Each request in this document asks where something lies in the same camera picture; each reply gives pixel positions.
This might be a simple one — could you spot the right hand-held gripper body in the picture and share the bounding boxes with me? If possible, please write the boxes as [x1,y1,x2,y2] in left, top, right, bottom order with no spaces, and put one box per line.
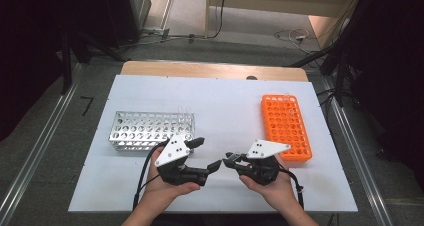
[237,138,292,187]

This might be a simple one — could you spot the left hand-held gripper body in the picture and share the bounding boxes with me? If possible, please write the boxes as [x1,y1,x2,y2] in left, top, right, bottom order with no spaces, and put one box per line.
[154,134,210,187]

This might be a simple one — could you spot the metal test tube rack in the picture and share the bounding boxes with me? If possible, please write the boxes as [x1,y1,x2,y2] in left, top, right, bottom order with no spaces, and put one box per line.
[108,110,196,153]

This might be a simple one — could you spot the orange plastic test tube rack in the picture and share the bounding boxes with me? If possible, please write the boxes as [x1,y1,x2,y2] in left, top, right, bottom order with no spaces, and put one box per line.
[260,93,314,163]

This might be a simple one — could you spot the person's right hand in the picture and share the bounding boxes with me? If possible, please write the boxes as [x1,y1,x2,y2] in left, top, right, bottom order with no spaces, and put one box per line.
[239,170,298,213]

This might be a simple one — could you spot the person's left hand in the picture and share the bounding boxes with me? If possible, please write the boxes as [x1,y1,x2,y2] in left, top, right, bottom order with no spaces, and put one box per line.
[141,154,202,209]

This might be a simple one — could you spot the white board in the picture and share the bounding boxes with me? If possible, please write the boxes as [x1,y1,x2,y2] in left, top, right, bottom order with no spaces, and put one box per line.
[68,74,358,214]

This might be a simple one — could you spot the person's dark clothing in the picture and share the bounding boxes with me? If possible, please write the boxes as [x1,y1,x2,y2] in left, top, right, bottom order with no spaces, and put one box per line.
[156,213,294,226]

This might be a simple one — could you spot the wooden table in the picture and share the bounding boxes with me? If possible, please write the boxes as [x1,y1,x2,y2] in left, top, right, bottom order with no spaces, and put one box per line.
[119,60,309,83]

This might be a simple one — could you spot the black metal stand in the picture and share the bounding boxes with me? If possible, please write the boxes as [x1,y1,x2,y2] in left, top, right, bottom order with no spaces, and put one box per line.
[289,42,354,107]
[59,29,128,95]

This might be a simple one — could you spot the dark cabinet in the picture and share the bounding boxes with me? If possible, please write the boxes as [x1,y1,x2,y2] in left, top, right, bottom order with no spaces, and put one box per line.
[103,0,152,49]

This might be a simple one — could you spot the beige wooden shelf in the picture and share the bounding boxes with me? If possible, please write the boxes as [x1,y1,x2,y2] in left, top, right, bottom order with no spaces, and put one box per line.
[204,0,364,49]

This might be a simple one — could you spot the black curtain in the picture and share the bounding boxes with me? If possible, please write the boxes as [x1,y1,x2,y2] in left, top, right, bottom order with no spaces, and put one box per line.
[343,0,424,187]
[0,0,108,142]

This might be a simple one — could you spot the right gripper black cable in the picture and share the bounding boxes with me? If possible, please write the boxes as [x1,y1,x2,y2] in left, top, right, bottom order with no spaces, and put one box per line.
[276,162,306,210]

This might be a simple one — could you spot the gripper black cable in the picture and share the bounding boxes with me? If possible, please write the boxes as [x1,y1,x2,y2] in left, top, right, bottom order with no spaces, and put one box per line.
[132,139,171,211]
[276,162,306,210]

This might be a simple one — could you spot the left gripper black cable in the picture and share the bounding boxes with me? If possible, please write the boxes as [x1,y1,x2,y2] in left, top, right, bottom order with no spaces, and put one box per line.
[132,139,171,211]

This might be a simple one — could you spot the aluminium floor rail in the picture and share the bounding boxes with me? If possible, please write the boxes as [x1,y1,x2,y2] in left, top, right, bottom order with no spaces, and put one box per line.
[314,73,394,226]
[0,63,84,225]

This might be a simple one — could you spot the black floor cable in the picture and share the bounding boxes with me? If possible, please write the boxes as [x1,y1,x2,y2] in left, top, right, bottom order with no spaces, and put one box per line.
[191,0,229,40]

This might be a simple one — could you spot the white floor cable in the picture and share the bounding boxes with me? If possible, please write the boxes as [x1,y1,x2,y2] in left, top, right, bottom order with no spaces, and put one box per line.
[273,28,321,54]

